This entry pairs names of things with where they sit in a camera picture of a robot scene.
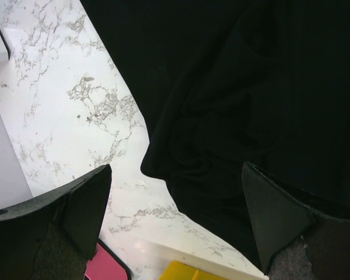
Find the yellow plastic bin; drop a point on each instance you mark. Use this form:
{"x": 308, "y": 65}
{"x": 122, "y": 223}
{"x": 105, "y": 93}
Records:
{"x": 179, "y": 271}

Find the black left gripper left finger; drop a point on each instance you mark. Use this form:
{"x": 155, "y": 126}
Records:
{"x": 54, "y": 235}

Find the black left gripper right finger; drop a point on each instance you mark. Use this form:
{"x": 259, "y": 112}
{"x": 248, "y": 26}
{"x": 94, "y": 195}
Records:
{"x": 298, "y": 234}

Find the black t-shirt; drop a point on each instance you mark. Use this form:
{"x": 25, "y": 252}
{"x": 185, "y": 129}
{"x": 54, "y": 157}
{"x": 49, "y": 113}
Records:
{"x": 224, "y": 83}

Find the pink drawer unit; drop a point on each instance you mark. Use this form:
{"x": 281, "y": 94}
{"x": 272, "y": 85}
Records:
{"x": 106, "y": 265}

